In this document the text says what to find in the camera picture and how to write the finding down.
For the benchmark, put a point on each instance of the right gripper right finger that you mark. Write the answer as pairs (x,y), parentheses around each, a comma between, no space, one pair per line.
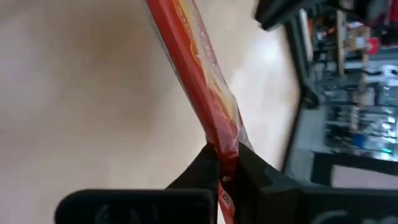
(311,207)

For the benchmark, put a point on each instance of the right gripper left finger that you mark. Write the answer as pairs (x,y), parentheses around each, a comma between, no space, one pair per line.
(140,207)

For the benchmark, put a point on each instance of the red popcorn bag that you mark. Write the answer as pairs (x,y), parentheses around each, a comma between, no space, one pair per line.
(189,77)

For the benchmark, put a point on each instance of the black metal table frame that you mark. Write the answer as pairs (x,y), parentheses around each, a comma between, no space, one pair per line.
(306,93)

